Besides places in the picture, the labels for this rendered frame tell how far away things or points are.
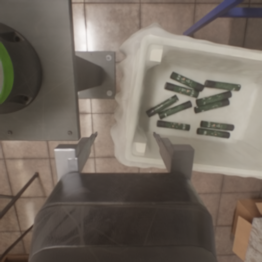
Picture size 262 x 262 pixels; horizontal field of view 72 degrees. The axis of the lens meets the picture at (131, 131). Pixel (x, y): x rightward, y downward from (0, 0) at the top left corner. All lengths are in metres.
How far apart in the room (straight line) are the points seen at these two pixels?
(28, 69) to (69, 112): 0.09
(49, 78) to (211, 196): 1.55
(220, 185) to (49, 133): 1.48
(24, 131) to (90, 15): 1.03
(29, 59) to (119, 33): 0.98
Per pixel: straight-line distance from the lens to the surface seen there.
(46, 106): 0.37
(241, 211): 1.82
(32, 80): 0.35
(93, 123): 1.31
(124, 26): 1.29
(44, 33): 0.37
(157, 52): 0.60
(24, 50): 0.35
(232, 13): 0.97
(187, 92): 0.82
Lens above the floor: 1.26
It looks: 74 degrees down
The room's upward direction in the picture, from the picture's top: 175 degrees clockwise
